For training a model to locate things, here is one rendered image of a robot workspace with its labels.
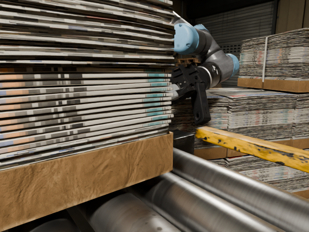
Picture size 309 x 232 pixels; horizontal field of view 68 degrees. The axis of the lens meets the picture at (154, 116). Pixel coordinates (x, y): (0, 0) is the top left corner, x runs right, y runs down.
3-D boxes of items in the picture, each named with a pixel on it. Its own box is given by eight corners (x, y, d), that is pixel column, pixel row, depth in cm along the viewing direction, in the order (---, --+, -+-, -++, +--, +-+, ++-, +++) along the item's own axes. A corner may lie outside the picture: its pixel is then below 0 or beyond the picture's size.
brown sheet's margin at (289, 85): (237, 85, 122) (237, 77, 121) (281, 84, 130) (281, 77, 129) (298, 92, 86) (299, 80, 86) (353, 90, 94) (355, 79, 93)
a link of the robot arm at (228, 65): (216, 60, 79) (230, 80, 78) (194, 69, 74) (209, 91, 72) (230, 45, 73) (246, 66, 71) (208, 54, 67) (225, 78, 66)
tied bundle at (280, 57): (236, 87, 123) (239, 42, 118) (281, 86, 130) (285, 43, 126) (296, 94, 87) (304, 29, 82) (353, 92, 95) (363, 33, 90)
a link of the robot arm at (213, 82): (208, 90, 73) (226, 78, 66) (198, 95, 70) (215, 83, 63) (196, 70, 73) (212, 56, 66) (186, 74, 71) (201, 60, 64)
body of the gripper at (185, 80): (155, 83, 65) (184, 71, 71) (170, 109, 64) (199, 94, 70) (167, 70, 59) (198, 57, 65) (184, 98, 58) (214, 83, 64)
